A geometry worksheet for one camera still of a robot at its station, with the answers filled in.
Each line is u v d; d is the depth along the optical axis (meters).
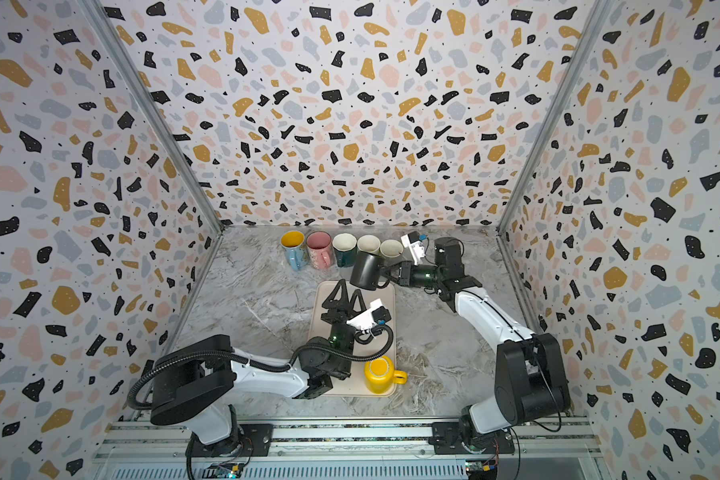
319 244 1.06
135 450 0.74
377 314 0.64
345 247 1.05
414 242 0.76
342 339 0.64
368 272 0.82
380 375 0.76
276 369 0.54
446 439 0.74
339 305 0.68
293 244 1.04
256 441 0.73
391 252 1.03
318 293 1.00
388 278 0.80
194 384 0.43
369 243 1.06
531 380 0.44
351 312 0.66
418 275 0.74
